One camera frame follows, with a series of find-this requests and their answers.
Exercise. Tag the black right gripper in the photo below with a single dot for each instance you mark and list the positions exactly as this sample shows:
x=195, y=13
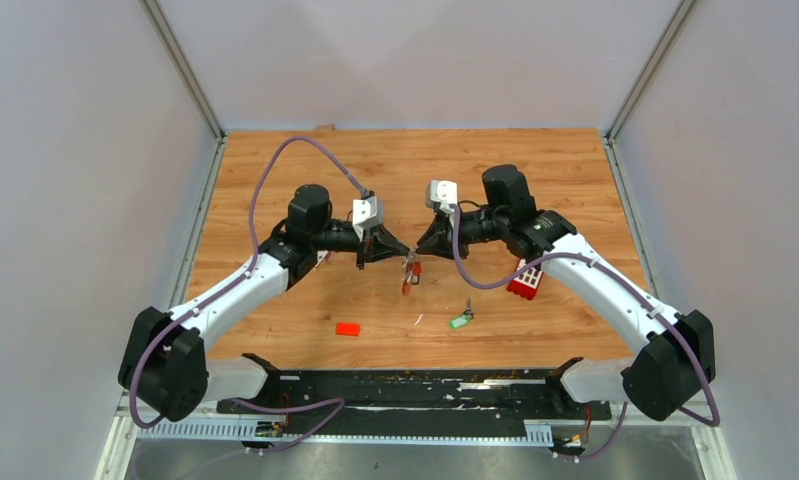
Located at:
x=438, y=240

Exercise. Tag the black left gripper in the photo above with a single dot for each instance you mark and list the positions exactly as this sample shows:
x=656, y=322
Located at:
x=379, y=244

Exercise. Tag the metal key organizer red handle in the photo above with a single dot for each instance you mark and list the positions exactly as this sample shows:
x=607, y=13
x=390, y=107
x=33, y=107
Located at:
x=412, y=270

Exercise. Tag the key with green tag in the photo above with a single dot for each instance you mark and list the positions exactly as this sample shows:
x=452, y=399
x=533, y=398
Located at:
x=463, y=319

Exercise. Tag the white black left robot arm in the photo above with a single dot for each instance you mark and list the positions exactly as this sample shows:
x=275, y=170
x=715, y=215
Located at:
x=165, y=369

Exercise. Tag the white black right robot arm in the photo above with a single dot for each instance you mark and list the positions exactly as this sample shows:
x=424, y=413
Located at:
x=672, y=361

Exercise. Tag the small orange red block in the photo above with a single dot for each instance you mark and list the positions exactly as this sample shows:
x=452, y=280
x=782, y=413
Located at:
x=347, y=329

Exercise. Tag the red tray with white slots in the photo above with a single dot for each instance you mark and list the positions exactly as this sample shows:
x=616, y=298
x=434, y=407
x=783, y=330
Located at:
x=527, y=284

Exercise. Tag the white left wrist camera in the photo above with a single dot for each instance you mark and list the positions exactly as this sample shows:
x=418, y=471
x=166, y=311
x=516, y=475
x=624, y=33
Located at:
x=367, y=213

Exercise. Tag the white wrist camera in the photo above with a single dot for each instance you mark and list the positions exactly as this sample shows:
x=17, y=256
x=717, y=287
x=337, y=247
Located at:
x=442, y=196
x=367, y=213

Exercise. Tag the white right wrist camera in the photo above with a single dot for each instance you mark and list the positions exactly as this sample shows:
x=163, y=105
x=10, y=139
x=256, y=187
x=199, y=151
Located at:
x=442, y=196

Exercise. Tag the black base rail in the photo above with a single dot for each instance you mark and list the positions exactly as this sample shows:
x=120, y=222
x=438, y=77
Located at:
x=436, y=402

